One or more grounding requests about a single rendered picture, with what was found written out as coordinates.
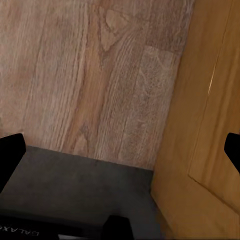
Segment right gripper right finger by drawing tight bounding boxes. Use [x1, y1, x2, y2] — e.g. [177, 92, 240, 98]
[224, 132, 240, 173]

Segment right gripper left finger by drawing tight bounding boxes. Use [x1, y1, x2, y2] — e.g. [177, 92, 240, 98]
[0, 133, 26, 193]

